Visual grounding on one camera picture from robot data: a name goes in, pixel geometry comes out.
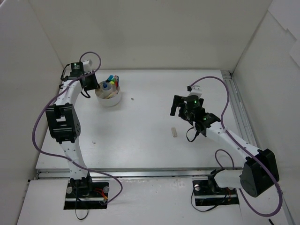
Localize aluminium rail front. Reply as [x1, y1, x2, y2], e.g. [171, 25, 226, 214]
[35, 167, 220, 179]

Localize aluminium rail right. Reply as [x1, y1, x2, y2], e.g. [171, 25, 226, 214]
[221, 70, 296, 225]

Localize beige eraser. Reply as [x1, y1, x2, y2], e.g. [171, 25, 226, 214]
[171, 127, 178, 137]

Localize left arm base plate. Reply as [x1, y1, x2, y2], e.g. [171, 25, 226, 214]
[63, 181, 109, 210]

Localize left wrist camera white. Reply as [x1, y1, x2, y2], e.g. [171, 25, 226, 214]
[82, 60, 93, 75]

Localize aluminium rail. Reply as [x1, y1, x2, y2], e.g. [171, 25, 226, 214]
[35, 167, 220, 179]
[221, 70, 296, 225]

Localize white round desk organizer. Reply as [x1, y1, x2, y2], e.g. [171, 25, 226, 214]
[95, 82, 121, 107]

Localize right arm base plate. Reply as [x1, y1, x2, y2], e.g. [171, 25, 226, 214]
[191, 180, 240, 208]

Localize black highlighter blue cap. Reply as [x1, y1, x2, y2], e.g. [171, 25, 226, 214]
[106, 75, 114, 83]

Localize red gel pen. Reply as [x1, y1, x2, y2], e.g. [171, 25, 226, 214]
[114, 75, 119, 90]

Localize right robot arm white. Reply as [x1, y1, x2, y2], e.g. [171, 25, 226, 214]
[170, 95, 279, 197]

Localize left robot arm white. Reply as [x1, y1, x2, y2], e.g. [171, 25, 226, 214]
[45, 60, 94, 197]

